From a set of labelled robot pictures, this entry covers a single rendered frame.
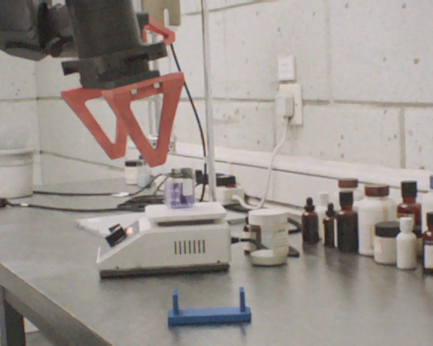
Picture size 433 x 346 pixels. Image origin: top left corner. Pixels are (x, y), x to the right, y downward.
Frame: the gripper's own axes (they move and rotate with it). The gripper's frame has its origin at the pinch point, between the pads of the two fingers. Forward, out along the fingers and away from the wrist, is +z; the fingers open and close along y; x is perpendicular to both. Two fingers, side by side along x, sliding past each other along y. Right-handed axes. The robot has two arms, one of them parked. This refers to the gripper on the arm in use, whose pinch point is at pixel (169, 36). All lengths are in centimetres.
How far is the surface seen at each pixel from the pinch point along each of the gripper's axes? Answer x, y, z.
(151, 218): 26.7, -2.2, -6.2
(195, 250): 31.8, -6.0, -1.3
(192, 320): 35.0, -27.8, -18.2
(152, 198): 34, 64, 39
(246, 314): 34.6, -31.6, -13.2
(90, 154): 30, 164, 80
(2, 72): -1, 231, 80
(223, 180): 29, 47, 46
